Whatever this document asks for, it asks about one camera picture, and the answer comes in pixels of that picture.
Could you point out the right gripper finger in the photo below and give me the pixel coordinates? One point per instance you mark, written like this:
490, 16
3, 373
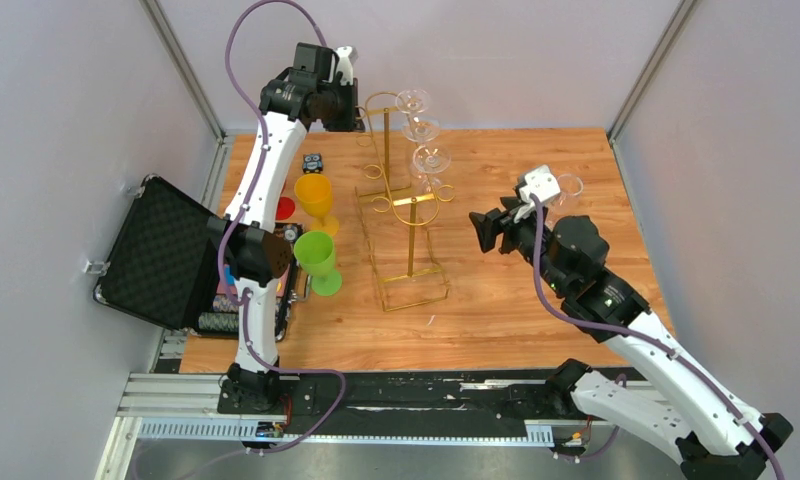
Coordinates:
512, 205
488, 228

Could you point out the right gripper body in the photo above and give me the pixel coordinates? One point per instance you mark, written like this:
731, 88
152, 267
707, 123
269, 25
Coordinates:
520, 235

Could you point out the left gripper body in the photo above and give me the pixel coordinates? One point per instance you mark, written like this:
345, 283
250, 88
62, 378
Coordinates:
340, 108

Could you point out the clear wine glass front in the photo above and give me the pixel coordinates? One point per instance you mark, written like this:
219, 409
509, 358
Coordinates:
571, 187

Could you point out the orange wine glass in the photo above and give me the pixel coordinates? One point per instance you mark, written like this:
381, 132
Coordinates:
315, 195

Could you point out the red wine glass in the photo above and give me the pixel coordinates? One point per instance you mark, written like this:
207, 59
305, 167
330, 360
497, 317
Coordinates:
286, 207

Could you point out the green wine glass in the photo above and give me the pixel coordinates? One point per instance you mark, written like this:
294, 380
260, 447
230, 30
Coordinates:
316, 254

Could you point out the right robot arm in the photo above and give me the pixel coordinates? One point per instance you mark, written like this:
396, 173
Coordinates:
707, 431

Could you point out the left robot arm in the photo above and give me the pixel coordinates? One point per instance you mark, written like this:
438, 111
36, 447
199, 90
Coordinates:
283, 123

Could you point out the clear wine glass rearmost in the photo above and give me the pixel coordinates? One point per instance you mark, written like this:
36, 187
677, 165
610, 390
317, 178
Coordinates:
413, 101

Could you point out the black poker chip case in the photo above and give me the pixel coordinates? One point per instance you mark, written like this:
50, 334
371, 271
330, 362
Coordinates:
163, 267

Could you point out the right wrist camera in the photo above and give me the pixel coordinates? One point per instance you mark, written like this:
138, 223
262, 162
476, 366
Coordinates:
539, 183

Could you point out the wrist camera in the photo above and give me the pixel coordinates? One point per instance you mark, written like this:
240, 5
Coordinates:
539, 183
344, 67

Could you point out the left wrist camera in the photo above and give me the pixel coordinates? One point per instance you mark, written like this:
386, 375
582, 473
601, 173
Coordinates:
344, 67

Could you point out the gold wire glass rack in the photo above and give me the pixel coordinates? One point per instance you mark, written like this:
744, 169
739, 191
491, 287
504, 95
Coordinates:
394, 217

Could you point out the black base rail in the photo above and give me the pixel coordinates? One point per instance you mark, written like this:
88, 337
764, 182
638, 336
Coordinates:
498, 408

